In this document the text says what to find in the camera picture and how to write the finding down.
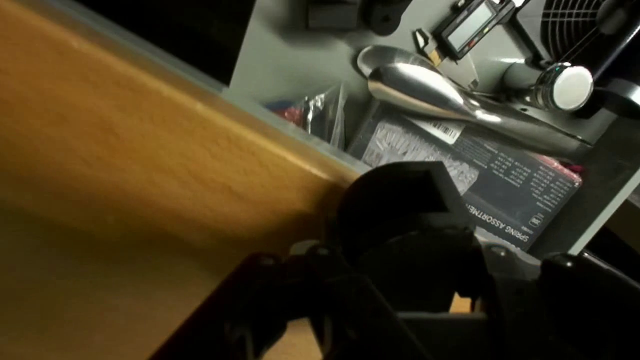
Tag large black plastic block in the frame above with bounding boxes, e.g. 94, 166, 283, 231
327, 159, 485, 312

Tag black cylindrical tool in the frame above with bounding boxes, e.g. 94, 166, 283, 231
586, 38, 640, 121

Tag shiny metal spoon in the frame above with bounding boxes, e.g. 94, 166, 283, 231
363, 59, 595, 158

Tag round silver knob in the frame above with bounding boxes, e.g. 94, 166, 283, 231
537, 59, 595, 113

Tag Neiko spring assortment box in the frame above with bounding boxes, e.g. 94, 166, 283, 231
346, 107, 586, 253

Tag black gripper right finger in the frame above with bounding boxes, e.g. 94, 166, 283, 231
475, 242, 640, 360

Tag black cooling fan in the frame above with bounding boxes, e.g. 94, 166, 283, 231
511, 0, 640, 67

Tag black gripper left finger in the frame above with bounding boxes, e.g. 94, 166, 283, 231
147, 242, 427, 360

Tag wide tool drawer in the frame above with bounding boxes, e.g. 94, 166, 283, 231
226, 0, 640, 257

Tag small black plastic block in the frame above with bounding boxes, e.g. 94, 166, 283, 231
359, 0, 414, 36

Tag clear plastic parts bag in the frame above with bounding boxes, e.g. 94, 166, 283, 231
263, 82, 349, 152

